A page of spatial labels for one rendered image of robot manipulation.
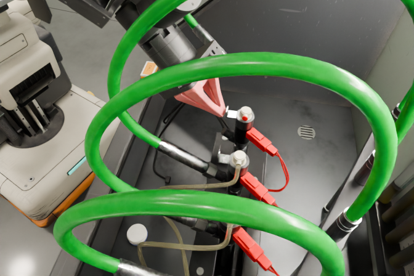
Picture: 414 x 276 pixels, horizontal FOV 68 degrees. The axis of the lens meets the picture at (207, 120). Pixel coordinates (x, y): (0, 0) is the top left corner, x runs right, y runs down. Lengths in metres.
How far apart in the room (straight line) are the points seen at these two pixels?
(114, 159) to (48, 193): 0.90
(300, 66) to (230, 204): 0.09
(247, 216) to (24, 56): 1.09
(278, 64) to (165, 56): 0.25
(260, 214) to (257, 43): 0.64
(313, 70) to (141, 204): 0.12
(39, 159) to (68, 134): 0.16
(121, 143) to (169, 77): 0.45
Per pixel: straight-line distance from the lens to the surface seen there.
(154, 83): 0.21
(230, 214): 0.16
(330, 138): 0.83
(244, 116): 0.46
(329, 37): 0.76
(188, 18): 0.53
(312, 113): 0.87
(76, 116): 1.66
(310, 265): 0.39
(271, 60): 0.18
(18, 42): 1.18
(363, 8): 0.74
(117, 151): 0.64
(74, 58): 2.47
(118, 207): 0.19
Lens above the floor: 1.46
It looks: 51 degrees down
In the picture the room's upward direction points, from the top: straight up
